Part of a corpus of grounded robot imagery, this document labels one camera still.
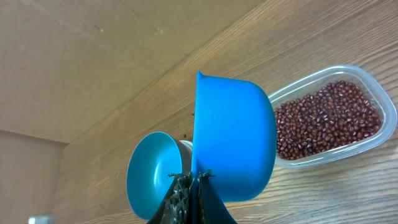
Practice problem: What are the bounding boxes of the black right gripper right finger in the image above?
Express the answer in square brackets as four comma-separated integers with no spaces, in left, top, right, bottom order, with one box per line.
[197,169,237,224]

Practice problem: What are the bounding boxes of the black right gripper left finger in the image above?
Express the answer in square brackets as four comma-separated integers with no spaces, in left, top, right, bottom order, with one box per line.
[147,172,192,224]

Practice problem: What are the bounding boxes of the blue plastic measuring scoop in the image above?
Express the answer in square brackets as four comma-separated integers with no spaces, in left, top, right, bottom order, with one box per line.
[192,72,277,202]

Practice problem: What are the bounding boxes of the teal metal bowl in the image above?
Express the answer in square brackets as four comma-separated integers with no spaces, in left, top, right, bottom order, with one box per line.
[126,131,192,220]

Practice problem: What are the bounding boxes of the white digital kitchen scale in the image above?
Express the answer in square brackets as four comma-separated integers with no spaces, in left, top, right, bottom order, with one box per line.
[180,140,193,151]

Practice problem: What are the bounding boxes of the clear plastic container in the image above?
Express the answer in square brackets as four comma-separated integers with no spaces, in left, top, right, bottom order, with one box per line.
[269,65,397,169]

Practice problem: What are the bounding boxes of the red adzuki beans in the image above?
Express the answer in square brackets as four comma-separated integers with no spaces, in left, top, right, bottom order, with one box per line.
[274,80,382,160]

